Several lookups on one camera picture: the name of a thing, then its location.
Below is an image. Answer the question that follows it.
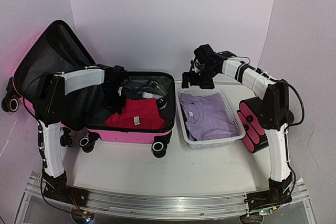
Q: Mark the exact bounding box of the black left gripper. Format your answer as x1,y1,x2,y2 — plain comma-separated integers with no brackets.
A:
101,84,127,114

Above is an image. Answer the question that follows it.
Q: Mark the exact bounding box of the white cosmetic tube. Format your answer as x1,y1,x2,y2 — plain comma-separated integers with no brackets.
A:
142,92,163,100

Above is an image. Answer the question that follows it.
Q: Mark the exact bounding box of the white perforated plastic basket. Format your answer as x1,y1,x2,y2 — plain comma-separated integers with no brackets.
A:
175,87,245,150

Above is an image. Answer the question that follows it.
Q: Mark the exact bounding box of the red garment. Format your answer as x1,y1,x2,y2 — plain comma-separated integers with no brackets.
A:
104,98,165,130

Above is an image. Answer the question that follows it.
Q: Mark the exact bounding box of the lilac purple shirt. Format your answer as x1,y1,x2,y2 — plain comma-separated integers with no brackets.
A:
180,93,237,141

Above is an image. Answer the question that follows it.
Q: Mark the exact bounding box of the pink hard-shell kids suitcase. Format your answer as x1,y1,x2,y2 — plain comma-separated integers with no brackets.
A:
1,20,176,158

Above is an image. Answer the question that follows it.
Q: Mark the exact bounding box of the pink and black drawer organizer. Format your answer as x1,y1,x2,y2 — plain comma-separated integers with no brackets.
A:
237,97,268,153

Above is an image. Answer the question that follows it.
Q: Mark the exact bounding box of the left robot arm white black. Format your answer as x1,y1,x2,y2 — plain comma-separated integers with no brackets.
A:
13,65,129,201

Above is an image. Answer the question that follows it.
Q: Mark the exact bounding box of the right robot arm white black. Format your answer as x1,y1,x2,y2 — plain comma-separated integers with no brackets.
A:
182,44,296,210

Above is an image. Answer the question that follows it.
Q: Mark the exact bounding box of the dark round cosmetic compact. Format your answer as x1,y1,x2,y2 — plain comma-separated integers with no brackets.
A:
156,98,167,110

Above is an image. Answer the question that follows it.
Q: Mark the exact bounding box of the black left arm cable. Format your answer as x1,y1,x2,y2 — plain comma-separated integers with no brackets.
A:
22,73,61,125

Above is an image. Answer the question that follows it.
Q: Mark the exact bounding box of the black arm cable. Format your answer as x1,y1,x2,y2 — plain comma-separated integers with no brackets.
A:
236,56,306,127
22,73,61,125

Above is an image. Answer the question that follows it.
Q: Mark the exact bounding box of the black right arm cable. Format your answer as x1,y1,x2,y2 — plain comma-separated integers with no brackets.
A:
236,56,306,127

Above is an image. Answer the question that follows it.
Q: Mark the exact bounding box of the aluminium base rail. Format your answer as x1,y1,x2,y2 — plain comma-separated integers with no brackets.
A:
23,171,308,216

